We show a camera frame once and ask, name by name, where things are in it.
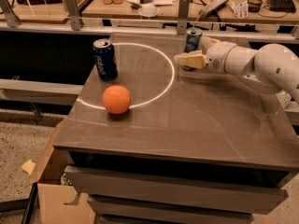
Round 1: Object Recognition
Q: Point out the black mesh cup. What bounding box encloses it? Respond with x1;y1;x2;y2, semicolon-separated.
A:
248;0;263;13

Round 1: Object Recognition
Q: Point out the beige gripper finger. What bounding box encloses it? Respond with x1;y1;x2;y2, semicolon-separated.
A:
200;36;220;54
174;50;207;69

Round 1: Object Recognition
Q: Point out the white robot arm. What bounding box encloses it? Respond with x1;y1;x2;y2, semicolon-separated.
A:
174;36;299;104

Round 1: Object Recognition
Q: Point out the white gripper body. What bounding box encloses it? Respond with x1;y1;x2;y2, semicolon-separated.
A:
206;42;236;74

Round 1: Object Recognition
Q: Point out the black keyboard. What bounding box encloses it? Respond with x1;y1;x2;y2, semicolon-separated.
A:
267;0;296;13

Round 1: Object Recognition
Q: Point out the grey drawer cabinet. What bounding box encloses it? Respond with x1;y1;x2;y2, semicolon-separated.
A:
54;34;299;224

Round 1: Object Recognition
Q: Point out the white red packet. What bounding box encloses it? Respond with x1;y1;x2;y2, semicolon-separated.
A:
231;1;249;19

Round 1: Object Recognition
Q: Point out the white bowl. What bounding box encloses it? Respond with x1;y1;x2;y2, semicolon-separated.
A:
138;4;159;18

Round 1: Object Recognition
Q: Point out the redbull can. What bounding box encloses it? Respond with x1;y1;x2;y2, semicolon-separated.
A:
181;27;204;72

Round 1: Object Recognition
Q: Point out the blue pepsi can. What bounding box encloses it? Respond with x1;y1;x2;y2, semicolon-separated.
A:
93;38;118;81

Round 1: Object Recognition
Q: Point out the cardboard box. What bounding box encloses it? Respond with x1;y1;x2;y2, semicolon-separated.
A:
25;121;95;224

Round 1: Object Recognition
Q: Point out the orange ball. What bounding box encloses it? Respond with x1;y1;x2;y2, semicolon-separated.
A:
102;85;131;114

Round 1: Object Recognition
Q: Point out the grey power strip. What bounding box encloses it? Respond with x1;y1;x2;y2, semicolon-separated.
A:
198;0;229;19

